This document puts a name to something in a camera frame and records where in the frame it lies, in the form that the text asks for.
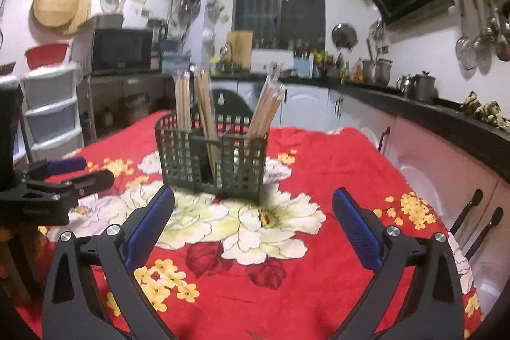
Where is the red plastic basin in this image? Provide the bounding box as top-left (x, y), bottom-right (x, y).
top-left (24, 42), bottom-right (69, 70)

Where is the red floral tablecloth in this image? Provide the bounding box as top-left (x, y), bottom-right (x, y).
top-left (13, 109), bottom-right (485, 340)

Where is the plastic drawer unit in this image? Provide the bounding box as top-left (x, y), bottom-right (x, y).
top-left (20, 64), bottom-right (84, 161)

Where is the hanging wire skimmer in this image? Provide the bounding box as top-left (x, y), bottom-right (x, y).
top-left (455, 0), bottom-right (476, 72)

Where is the chopsticks pack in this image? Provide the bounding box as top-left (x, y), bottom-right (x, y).
top-left (247, 62), bottom-right (285, 138)
top-left (173, 70), bottom-right (192, 132)
top-left (193, 66), bottom-right (218, 179)

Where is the steel stockpot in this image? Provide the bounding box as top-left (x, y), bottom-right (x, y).
top-left (362, 59), bottom-right (392, 86)

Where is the black microwave oven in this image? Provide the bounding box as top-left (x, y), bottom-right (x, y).
top-left (70, 28), bottom-right (152, 76)

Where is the hanging pot lid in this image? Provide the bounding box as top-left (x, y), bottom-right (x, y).
top-left (332, 22), bottom-right (358, 51)

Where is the round bamboo tray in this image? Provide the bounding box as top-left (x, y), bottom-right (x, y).
top-left (32, 0), bottom-right (91, 36)

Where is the wooden cutting board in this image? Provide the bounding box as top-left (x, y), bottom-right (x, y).
top-left (227, 30), bottom-right (253, 70)

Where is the steel kettle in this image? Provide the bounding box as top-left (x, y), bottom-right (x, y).
top-left (396, 74), bottom-right (414, 98)

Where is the grey metal canister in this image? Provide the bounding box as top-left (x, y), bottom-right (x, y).
top-left (412, 71), bottom-right (436, 104)

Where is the dark green utensil basket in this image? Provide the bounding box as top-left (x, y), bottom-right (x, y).
top-left (155, 89), bottom-right (268, 204)

